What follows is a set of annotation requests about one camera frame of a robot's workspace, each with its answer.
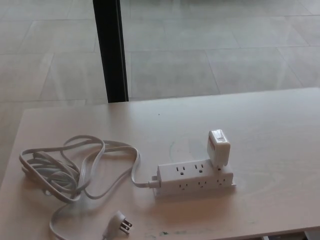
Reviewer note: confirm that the white wall charger adapter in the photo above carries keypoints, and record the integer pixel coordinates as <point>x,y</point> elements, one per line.
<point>219,147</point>

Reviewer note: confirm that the white six-outlet power strip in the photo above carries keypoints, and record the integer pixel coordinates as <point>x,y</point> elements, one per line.
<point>192,178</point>

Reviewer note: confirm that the black window frame post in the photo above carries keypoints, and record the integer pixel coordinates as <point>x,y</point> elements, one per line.
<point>110,50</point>

